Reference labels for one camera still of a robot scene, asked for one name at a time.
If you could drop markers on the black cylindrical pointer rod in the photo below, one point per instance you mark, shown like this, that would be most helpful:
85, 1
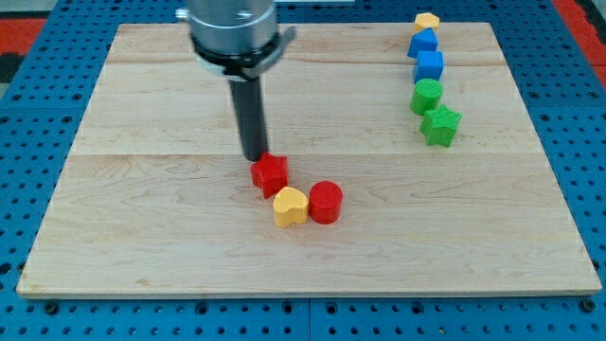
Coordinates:
248, 106

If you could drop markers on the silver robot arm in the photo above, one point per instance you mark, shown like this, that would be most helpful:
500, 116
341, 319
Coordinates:
239, 40

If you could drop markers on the red star block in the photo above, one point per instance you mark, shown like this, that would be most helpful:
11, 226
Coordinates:
270, 174

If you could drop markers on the green star block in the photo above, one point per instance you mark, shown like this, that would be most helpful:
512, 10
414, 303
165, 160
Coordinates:
440, 125

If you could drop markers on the yellow heart block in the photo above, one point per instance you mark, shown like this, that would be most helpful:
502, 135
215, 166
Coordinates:
290, 206

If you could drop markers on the red cylinder block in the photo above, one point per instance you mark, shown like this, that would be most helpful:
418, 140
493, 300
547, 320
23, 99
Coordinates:
326, 200

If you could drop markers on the wooden board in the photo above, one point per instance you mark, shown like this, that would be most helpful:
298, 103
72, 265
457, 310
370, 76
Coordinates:
156, 201

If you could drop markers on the green cylinder block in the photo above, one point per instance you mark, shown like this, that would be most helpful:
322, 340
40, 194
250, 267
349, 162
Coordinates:
426, 96

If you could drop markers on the blue cube block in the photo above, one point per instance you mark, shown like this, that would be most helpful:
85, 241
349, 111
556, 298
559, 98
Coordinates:
430, 65

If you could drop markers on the blue pentagon block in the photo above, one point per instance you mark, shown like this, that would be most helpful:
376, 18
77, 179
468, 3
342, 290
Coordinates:
424, 40

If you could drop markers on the yellow hexagon block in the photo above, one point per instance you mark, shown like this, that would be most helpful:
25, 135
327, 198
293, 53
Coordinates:
426, 20

